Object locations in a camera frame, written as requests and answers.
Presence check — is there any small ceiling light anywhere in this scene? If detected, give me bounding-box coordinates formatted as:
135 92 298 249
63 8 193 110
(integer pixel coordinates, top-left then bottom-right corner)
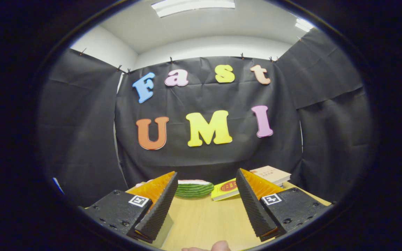
295 18 314 32

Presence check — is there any green fabric storage box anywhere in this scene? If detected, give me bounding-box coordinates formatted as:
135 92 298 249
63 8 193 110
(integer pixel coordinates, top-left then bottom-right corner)
151 213 174 249

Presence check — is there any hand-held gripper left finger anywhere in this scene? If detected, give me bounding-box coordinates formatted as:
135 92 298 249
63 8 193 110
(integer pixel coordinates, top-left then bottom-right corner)
82 170 179 244

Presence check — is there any green striped watermelon plush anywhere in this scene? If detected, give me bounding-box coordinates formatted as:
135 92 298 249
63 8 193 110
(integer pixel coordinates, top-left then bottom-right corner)
175 180 215 199

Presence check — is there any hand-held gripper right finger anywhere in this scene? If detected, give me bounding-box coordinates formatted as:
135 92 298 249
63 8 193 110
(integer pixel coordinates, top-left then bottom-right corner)
235 168 329 242

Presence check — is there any beige book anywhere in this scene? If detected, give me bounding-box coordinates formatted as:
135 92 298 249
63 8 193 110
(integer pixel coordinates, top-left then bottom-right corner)
249 166 291 187

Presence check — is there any long ceiling light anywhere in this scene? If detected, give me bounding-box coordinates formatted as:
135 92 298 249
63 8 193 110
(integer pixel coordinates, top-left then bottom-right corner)
151 0 236 18

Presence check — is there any yellow book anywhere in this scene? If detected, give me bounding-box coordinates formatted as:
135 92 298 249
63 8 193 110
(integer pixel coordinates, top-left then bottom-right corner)
211 178 240 201

